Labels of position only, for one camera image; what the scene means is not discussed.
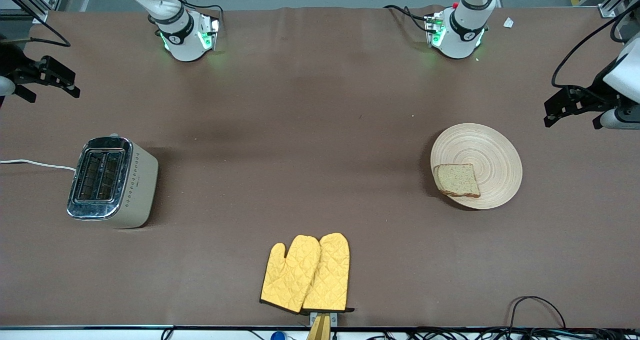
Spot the round wooden plate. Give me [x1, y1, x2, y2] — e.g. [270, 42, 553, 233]
[430, 123, 523, 210]

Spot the brown bread slice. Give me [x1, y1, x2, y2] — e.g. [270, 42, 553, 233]
[433, 163, 481, 199]

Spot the beige chrome two-slot toaster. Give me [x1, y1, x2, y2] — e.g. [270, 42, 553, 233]
[66, 134, 159, 229]

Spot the brown table cover cloth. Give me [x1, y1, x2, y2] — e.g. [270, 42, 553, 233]
[0, 5, 640, 328]

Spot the yellow quilted oven mitt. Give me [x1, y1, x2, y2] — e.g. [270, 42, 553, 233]
[260, 235, 321, 314]
[302, 232, 355, 314]

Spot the yellow wooden stick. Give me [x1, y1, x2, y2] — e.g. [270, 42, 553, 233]
[306, 315, 332, 340]

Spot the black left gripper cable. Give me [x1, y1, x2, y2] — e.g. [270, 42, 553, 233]
[551, 0, 640, 100]

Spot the white toaster power cord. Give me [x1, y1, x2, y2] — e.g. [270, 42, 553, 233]
[0, 159, 77, 172]

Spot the black right arm base cable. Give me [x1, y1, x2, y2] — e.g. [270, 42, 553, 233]
[157, 0, 225, 35]

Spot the black arm base cable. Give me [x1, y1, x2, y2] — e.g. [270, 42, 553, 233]
[384, 5, 436, 33]
[157, 0, 225, 35]

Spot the black looped cable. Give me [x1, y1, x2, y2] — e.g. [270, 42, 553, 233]
[507, 296, 568, 330]

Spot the black left arm base cable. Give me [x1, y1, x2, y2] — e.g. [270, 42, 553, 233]
[384, 5, 436, 33]

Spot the black cable bundle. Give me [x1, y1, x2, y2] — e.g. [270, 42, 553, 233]
[367, 327, 640, 340]

